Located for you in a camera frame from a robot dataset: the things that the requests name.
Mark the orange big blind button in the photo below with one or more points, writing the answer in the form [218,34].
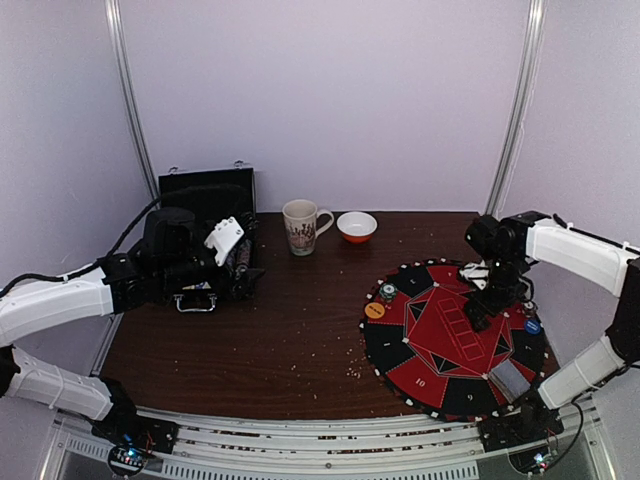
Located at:
[374,310]

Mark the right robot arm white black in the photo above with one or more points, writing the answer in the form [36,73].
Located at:
[508,248]

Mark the stack of poker chips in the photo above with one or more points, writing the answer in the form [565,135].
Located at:
[387,292]

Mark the white floral ceramic mug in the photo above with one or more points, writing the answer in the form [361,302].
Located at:
[304,221]

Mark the blue small blind button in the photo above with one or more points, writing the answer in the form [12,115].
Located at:
[532,327]

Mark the deck of playing cards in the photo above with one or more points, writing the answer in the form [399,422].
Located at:
[509,381]

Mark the left aluminium frame post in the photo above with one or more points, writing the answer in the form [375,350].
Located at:
[117,35]

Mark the black poker chip case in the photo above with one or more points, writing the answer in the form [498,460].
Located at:
[212,196]

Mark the right aluminium frame post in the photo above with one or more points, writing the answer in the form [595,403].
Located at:
[522,97]

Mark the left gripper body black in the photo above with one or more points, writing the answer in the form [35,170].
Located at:
[176,273]

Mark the orange white ceramic bowl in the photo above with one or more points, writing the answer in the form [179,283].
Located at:
[357,227]

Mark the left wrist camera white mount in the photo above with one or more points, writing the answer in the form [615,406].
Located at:
[223,238]

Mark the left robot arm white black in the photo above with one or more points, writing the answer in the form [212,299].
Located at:
[34,302]

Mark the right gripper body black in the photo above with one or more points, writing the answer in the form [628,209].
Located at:
[489,303]

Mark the red black poker mat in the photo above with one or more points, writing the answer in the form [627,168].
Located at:
[425,350]

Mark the aluminium front rail base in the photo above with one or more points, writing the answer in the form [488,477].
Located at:
[404,447]

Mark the aluminium frame post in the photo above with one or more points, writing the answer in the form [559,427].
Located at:
[522,97]
[117,35]

